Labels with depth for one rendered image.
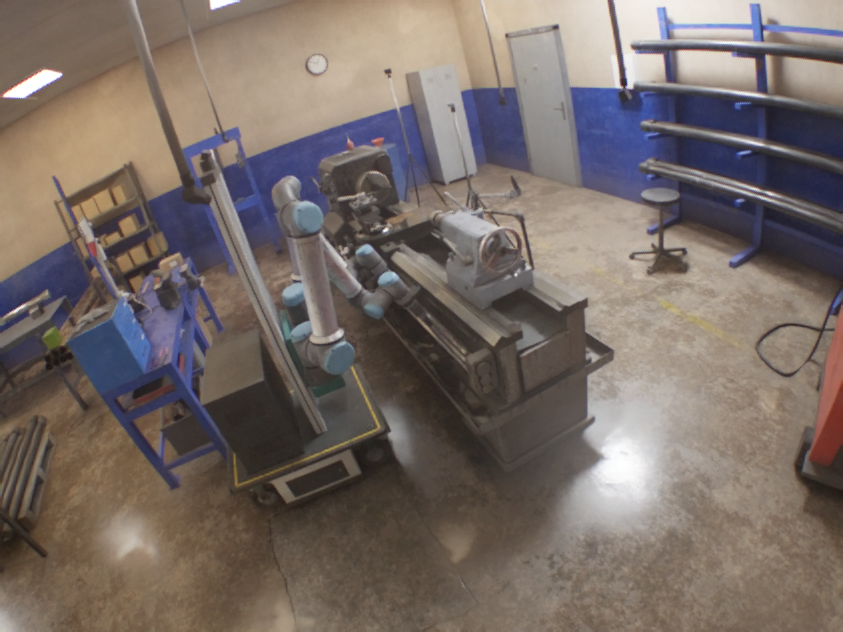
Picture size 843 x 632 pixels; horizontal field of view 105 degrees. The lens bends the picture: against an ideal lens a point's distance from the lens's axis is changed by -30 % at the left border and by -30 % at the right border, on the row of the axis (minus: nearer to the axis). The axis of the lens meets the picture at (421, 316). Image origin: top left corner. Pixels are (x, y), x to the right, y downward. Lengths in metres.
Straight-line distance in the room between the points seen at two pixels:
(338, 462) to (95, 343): 1.54
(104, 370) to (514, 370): 2.26
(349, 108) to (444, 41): 1.94
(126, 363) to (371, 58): 5.78
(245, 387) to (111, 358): 0.98
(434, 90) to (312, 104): 1.81
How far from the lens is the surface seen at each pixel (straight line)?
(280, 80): 7.01
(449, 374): 2.49
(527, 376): 2.10
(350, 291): 2.13
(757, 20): 4.20
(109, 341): 2.79
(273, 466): 2.53
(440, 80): 7.14
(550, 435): 2.53
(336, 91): 7.14
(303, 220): 1.75
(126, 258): 6.94
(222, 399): 2.24
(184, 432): 3.47
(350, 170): 3.80
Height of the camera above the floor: 1.95
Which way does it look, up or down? 31 degrees down
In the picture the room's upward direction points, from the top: 16 degrees counter-clockwise
